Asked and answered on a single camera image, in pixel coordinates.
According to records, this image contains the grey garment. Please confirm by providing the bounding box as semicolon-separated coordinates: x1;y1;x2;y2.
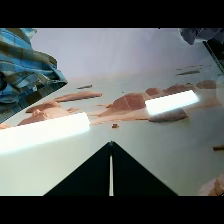
178;27;224;46

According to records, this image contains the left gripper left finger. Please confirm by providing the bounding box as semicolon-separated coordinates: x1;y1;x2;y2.
44;141;112;197

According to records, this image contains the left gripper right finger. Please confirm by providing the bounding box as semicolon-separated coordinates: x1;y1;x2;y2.
111;141;179;197

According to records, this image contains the blue checked shirt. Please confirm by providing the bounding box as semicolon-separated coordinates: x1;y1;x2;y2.
0;27;69;124

